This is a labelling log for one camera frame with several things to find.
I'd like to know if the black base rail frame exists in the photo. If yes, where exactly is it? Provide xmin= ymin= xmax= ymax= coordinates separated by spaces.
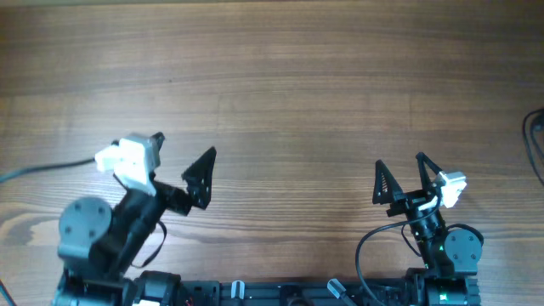
xmin=177 ymin=276 xmax=482 ymax=306

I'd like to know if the right camera black cable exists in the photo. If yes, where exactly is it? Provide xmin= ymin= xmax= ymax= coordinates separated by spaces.
xmin=354 ymin=186 xmax=443 ymax=306

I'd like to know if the camera black cable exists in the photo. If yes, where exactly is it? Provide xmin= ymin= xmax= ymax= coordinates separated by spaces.
xmin=0 ymin=157 xmax=97 ymax=184
xmin=354 ymin=186 xmax=443 ymax=306

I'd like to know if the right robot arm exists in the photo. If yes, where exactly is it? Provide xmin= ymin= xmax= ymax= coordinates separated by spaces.
xmin=372 ymin=152 xmax=484 ymax=306

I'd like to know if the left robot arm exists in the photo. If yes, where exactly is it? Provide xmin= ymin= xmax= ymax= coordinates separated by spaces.
xmin=52 ymin=132 xmax=217 ymax=305

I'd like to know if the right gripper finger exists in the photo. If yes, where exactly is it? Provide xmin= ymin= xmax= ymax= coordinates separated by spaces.
xmin=416 ymin=152 xmax=442 ymax=190
xmin=372 ymin=160 xmax=403 ymax=205

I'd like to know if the left camera black cable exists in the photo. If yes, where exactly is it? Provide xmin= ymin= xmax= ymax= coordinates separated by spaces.
xmin=0 ymin=157 xmax=97 ymax=184

